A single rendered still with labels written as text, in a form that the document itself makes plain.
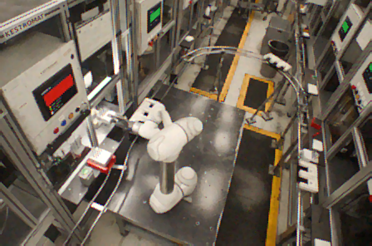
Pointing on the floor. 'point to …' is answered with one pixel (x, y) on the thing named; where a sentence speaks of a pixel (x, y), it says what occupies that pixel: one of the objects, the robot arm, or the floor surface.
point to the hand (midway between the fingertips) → (111, 118)
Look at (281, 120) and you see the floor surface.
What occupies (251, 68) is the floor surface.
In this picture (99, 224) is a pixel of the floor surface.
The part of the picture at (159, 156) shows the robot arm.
